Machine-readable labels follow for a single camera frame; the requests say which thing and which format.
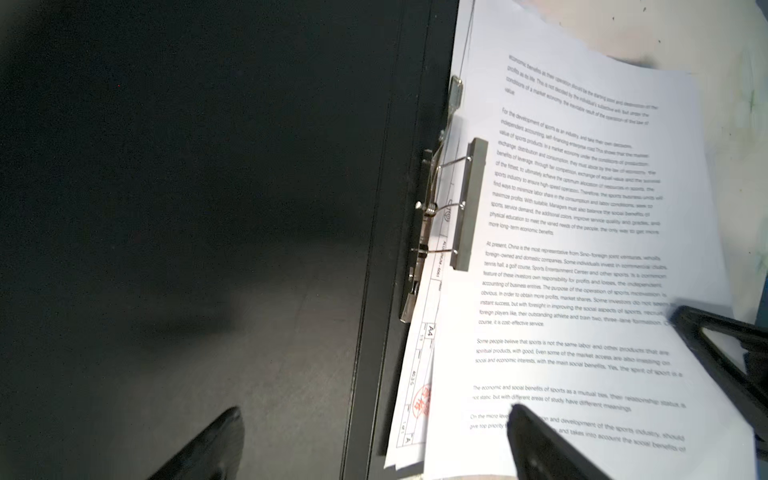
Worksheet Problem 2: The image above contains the metal folder clip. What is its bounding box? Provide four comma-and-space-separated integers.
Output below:
400, 75, 488, 324

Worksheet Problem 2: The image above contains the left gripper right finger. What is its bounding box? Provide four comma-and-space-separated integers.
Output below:
507, 404, 609, 480

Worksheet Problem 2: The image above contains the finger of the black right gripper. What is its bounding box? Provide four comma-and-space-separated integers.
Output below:
670, 306, 767, 441

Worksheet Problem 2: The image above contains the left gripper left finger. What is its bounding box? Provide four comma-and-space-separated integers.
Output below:
149, 406, 245, 480

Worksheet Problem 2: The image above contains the orange black file folder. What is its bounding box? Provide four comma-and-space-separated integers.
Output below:
1, 1, 458, 479

